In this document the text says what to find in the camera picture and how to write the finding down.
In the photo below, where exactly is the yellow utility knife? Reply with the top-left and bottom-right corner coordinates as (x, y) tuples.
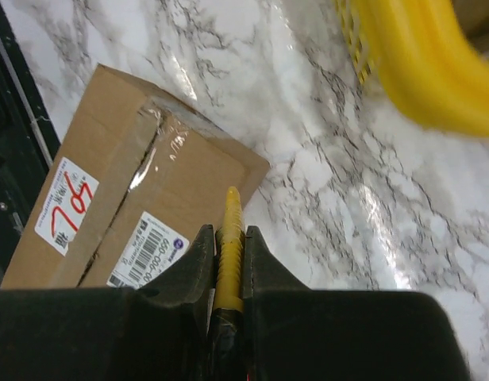
(208, 187), (247, 380)

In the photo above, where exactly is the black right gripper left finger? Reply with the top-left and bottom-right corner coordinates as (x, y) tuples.
(0, 225), (214, 380)

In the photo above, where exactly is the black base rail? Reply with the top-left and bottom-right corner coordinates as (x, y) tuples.
(0, 1), (60, 285)

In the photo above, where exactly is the brown cardboard express box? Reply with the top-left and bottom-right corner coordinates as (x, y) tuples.
(1, 65), (270, 290)

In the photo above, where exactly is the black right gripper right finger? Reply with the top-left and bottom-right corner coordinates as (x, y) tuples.
(244, 226), (471, 380)

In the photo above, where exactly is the yellow plastic shopping basket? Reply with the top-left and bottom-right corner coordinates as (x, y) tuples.
(334, 1), (489, 137)

